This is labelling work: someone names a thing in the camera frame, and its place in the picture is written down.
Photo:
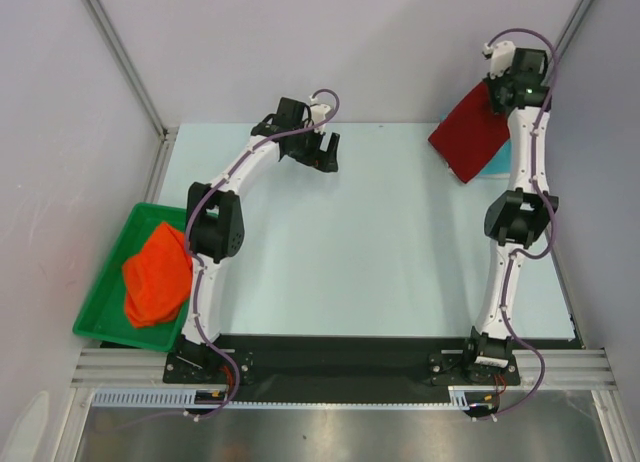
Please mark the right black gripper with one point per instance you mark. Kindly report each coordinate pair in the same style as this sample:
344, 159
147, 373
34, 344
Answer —
501, 96

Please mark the orange t-shirt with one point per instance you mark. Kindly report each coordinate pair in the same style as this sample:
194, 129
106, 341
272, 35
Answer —
157, 279

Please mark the aluminium front rail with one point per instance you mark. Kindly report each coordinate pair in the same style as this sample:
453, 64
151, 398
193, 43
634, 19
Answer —
135, 368

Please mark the folded cyan t-shirt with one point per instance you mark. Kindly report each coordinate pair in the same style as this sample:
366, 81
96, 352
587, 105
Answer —
499, 166

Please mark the aluminium corner post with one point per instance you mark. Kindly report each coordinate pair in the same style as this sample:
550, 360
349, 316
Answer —
567, 36
114, 44

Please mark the right aluminium corner post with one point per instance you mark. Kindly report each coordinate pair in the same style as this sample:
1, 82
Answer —
567, 36

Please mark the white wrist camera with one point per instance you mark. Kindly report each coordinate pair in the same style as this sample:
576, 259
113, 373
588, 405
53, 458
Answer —
319, 112
500, 56

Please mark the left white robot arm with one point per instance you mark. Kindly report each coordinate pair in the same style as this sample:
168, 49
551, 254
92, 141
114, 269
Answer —
215, 230

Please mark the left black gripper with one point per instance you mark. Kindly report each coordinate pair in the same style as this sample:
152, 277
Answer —
324, 161

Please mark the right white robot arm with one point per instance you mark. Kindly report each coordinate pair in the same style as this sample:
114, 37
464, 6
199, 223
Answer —
518, 218

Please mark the green plastic tray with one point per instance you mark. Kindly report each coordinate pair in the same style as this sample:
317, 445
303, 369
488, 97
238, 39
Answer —
102, 316

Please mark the dark red t-shirt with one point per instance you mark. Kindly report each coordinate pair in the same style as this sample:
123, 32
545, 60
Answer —
449, 140

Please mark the left aluminium corner post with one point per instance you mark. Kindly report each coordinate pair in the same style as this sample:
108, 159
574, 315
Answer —
114, 44

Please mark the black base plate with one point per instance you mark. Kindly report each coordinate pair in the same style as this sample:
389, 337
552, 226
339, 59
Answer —
349, 370

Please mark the white slotted cable duct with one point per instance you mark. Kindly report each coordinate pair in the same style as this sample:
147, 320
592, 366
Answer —
208, 399

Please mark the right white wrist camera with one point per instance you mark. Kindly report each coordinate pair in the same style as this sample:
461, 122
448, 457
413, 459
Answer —
500, 56

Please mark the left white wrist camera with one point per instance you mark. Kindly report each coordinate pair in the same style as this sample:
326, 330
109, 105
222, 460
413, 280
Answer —
319, 112

